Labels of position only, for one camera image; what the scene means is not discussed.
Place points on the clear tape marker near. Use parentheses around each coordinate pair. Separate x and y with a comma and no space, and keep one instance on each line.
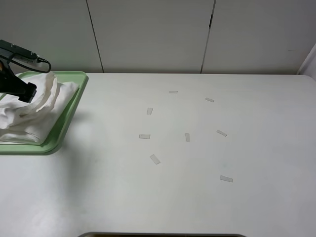
(225,178)

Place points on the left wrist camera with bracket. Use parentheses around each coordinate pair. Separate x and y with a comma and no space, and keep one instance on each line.
(19,55)

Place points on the white short sleeve shirt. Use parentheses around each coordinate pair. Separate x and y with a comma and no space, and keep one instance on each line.
(31,123)

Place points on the clear tape marker lower centre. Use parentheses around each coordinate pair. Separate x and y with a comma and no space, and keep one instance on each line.
(155,159)

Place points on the clear tape marker mid right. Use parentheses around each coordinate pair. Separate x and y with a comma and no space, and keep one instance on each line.
(222,133)

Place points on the clear tape marker left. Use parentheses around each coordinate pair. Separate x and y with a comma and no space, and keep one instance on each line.
(149,111)

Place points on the green plastic tray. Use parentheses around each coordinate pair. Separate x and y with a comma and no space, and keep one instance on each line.
(59,130)

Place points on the clear tape marker mid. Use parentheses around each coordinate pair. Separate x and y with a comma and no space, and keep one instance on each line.
(144,136)
(222,133)

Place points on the clear tape marker mid left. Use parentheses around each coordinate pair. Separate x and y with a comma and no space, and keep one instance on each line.
(144,136)

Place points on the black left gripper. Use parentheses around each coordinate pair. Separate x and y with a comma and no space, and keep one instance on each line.
(12,85)

